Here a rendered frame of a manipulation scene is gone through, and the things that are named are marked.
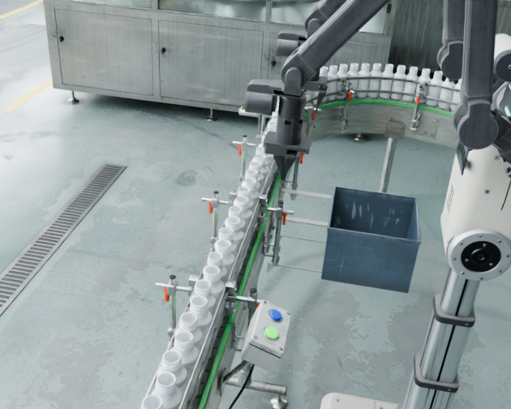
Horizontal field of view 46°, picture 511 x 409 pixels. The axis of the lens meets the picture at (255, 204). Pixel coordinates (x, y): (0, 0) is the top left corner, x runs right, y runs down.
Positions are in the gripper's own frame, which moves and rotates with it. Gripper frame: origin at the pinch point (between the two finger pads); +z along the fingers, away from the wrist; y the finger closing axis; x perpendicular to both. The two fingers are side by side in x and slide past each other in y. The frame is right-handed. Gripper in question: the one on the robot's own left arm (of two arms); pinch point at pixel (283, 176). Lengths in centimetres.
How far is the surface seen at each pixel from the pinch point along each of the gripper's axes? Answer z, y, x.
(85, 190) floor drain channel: 144, -153, 206
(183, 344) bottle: 24.4, -12.9, -33.3
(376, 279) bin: 63, 31, 54
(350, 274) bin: 63, 22, 54
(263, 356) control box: 32.5, 2.6, -24.0
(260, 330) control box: 28.4, 1.0, -20.4
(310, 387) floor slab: 140, 15, 72
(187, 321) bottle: 26.5, -14.7, -24.2
